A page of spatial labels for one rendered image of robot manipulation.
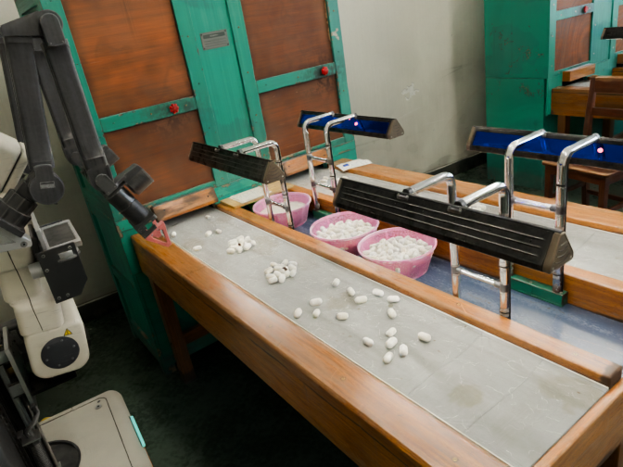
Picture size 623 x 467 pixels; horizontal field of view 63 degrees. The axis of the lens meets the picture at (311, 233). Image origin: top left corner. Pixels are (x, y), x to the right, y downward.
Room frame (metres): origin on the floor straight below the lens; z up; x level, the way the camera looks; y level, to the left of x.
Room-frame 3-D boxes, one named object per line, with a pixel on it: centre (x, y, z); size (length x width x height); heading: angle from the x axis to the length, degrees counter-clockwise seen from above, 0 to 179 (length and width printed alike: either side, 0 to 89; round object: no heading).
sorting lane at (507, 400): (1.47, 0.07, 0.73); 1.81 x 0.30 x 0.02; 33
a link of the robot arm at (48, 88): (1.71, 0.73, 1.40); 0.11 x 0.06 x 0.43; 28
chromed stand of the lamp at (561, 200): (1.31, -0.68, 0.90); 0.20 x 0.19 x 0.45; 33
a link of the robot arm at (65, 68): (1.33, 0.53, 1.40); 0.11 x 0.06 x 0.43; 28
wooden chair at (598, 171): (2.86, -1.76, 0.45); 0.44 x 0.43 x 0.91; 23
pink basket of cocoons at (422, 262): (1.56, -0.28, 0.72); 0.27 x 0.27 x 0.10
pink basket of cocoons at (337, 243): (1.79, -0.13, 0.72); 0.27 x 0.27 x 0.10
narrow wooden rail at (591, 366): (1.57, -0.08, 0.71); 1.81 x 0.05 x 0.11; 33
